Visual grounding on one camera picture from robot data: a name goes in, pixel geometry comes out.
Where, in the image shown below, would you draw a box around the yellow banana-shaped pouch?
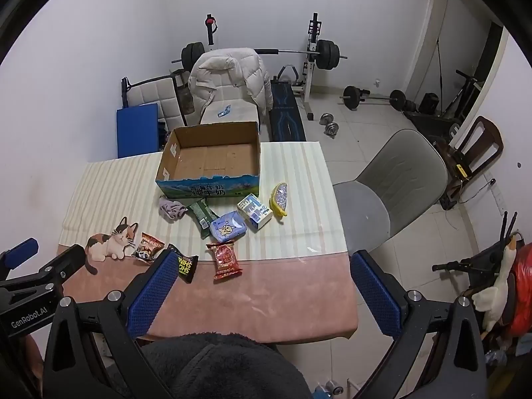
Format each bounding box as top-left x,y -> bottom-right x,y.
269,182 -> 289,218

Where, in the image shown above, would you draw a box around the black and blue weight bench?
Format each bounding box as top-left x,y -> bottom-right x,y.
268,66 -> 308,142

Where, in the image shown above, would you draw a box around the barbell on rack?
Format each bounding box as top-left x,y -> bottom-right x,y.
172,41 -> 349,71

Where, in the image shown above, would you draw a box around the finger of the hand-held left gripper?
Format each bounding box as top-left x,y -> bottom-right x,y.
0,238 -> 39,277
39,244 -> 86,296

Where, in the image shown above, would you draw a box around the brown wooden chair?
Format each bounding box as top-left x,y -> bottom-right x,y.
440,115 -> 504,211

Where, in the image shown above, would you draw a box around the black weight plates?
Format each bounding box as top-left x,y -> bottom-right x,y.
404,92 -> 441,118

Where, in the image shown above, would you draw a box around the small panda snack packet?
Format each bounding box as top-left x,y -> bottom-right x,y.
132,233 -> 165,262

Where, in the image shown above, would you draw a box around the white and blue carton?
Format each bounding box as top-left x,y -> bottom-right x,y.
237,194 -> 274,232

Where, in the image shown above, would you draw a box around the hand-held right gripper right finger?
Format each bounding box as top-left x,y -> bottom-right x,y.
350,250 -> 489,399

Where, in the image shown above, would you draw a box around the white goose plush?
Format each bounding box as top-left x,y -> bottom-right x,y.
471,235 -> 521,333

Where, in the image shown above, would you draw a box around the black scooter handlebar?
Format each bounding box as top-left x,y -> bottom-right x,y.
432,257 -> 501,276

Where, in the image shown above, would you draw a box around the calico cat figure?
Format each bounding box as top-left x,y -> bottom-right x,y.
85,217 -> 139,275

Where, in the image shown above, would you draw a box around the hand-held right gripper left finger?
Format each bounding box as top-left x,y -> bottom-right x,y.
42,250 -> 183,399

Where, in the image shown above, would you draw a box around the short barbell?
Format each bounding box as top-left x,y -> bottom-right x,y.
339,86 -> 408,112

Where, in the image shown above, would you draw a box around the white puffer jacket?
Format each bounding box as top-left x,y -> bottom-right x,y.
188,48 -> 269,118

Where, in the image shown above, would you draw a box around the purple cloth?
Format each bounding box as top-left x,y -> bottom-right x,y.
159,198 -> 189,222

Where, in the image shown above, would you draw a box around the white padded chair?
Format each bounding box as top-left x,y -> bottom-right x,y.
121,75 -> 189,133

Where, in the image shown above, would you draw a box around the black wipe packet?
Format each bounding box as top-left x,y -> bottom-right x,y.
167,243 -> 199,284

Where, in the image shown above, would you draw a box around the black kick scooter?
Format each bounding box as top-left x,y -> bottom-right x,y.
440,70 -> 483,122

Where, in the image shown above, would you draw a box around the person's dark fleece clothing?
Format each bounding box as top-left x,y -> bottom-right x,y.
139,332 -> 312,399

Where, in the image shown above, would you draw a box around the white barbell rack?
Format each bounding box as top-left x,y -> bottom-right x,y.
204,13 -> 326,122

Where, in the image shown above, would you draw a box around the white chair with jacket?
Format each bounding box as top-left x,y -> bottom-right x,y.
200,100 -> 261,126

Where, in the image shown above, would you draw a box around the blue tissue pack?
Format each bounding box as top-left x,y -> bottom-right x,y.
210,212 -> 247,243

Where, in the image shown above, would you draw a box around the black router antennas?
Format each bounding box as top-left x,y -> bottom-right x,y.
496,212 -> 518,242

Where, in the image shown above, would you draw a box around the grey shell chair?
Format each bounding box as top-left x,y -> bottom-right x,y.
332,129 -> 450,259

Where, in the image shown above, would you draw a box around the blue board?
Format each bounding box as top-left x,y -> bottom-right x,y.
116,103 -> 160,159

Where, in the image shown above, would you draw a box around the red round object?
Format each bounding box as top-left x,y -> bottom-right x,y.
508,243 -> 532,338

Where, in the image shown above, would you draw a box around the red snack packet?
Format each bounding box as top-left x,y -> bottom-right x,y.
206,242 -> 243,280

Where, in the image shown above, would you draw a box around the green snack packet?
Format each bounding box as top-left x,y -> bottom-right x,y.
186,199 -> 220,240

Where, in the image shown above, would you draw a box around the printed cardboard box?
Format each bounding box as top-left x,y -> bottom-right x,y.
155,121 -> 262,199

